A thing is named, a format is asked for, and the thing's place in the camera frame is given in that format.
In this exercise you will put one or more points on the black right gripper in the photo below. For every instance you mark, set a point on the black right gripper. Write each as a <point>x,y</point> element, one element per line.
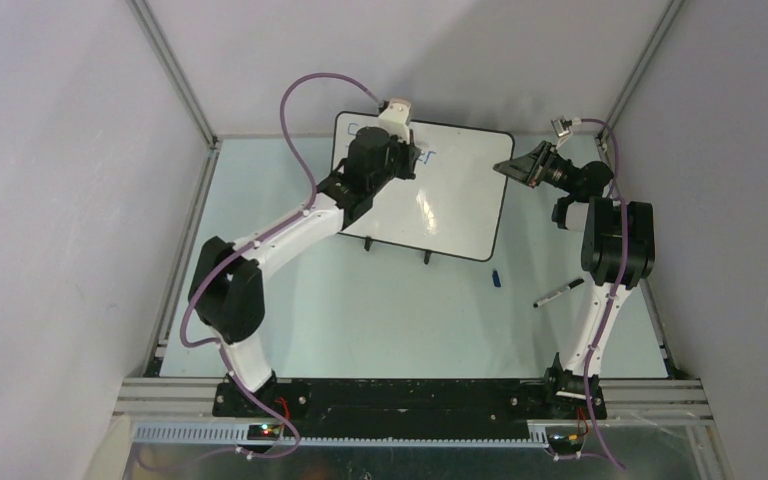
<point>528,167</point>

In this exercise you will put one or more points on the grey cable duct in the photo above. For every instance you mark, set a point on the grey cable duct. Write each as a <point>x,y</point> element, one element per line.
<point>230,434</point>

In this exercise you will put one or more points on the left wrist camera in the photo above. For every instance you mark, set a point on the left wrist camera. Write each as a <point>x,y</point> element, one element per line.
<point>395,118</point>

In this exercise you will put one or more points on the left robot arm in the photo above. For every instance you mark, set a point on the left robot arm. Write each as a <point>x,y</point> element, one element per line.
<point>228,288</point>

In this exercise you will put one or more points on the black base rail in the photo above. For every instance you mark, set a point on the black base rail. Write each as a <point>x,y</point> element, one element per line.
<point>399,408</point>

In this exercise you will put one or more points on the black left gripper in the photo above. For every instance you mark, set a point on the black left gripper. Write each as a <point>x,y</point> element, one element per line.
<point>410,155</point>

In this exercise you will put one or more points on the wire whiteboard stand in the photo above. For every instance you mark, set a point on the wire whiteboard stand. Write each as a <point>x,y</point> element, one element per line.
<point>369,244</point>

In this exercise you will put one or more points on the black marker pen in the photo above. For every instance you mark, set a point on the black marker pen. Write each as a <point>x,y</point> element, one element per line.
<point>562,290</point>

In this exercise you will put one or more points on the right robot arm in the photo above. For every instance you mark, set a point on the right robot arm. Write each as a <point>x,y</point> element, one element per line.
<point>617,252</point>

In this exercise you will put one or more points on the white whiteboard black frame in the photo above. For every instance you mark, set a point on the white whiteboard black frame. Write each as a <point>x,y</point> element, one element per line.
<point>453,206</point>

